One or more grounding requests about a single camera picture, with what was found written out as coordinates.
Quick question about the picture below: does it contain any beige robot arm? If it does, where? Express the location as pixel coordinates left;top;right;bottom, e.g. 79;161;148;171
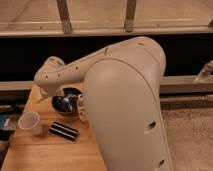
34;36;174;171

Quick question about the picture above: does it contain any black striped eraser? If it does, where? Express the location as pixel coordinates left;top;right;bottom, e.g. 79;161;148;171
49;122;79;141

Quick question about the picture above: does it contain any blue object at left edge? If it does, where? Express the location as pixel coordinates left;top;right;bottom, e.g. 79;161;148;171
0;115;10;130

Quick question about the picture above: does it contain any translucent plastic cup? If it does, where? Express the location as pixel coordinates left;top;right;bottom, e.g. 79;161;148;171
18;111;43;136

